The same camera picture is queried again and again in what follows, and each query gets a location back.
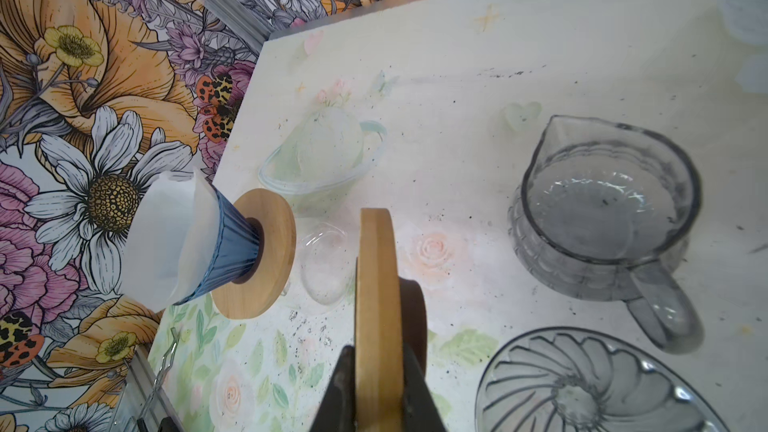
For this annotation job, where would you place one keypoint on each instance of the wooden dripper ring stand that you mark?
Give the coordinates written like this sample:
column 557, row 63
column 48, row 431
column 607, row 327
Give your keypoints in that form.
column 253, row 294

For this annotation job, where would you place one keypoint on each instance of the blue glass dripper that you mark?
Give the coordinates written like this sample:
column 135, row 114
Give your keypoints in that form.
column 237, row 250

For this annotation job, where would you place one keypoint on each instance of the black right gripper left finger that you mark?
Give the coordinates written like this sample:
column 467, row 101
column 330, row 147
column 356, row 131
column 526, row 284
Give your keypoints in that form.
column 337, row 409

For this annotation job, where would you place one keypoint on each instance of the white paper coffee filter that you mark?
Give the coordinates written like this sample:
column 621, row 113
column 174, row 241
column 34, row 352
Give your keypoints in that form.
column 171, row 240

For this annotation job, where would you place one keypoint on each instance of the grey ribbed glass pitcher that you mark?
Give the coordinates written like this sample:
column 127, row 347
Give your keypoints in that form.
column 604, row 213

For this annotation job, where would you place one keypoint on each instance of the grey ribbed glass dripper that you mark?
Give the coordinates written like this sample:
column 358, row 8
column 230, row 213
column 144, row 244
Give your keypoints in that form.
column 575, row 379

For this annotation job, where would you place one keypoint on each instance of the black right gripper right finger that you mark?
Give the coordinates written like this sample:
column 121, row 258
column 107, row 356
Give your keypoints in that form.
column 420, row 413

